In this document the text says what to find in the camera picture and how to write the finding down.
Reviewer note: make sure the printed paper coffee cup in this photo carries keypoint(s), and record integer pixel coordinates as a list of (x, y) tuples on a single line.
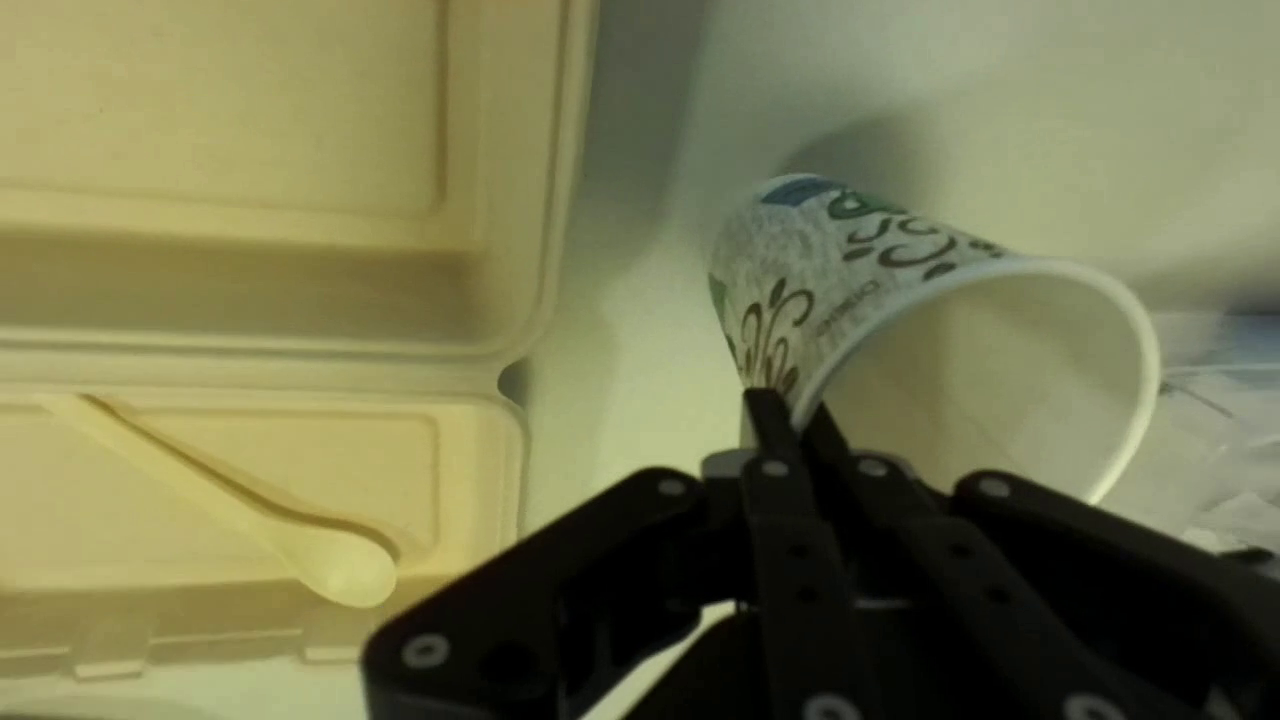
[(827, 266)]

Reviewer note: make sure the clear plastic container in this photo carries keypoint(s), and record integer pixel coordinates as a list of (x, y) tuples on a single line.
[(1232, 401)]

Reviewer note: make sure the beige clamshell takeout container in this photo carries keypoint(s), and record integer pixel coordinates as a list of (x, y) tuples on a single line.
[(265, 133)]

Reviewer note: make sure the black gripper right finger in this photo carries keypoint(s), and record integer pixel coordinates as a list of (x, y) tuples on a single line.
[(1013, 603)]

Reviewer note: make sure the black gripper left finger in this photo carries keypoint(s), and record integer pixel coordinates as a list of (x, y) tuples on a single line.
[(787, 587)]

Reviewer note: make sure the beige disposable spoon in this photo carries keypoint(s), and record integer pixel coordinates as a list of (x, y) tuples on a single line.
[(341, 565)]

